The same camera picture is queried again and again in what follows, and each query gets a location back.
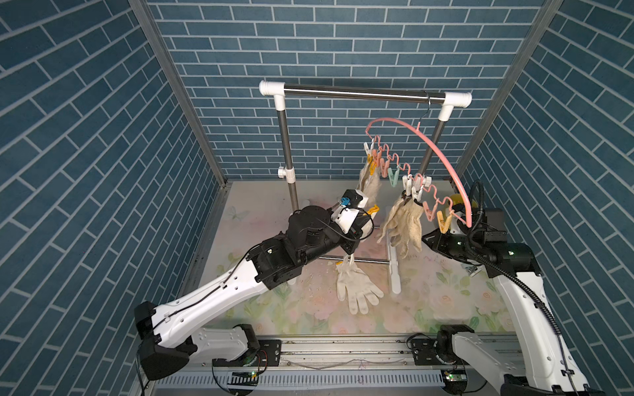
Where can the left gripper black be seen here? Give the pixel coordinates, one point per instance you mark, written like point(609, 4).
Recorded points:
point(348, 238)

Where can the metal clothes drying rack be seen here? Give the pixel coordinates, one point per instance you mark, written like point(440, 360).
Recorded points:
point(326, 121)

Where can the beige glove dark cuff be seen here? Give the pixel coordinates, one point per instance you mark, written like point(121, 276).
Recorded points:
point(390, 222)

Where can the beige cotton glove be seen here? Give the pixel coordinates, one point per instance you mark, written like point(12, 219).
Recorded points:
point(408, 230)

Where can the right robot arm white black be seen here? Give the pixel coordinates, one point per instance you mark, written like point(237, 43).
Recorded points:
point(549, 368)

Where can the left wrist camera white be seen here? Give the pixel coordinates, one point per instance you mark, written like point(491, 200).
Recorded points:
point(349, 207)

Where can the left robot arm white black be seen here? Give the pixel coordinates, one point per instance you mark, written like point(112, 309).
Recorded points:
point(172, 334)

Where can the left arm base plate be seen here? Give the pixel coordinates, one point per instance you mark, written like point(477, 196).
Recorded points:
point(268, 354)

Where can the pink clip hanger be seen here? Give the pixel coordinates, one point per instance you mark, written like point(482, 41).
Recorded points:
point(416, 183)

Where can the white cotton glove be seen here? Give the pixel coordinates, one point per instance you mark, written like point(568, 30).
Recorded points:
point(369, 183)
point(373, 211)

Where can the white glove yellow cuff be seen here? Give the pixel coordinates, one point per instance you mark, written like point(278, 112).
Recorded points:
point(355, 287)

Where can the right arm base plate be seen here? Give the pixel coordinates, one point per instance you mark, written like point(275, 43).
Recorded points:
point(425, 353)

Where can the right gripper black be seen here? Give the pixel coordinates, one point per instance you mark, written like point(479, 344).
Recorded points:
point(436, 242)

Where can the aluminium front rail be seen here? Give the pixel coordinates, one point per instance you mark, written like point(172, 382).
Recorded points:
point(325, 365)

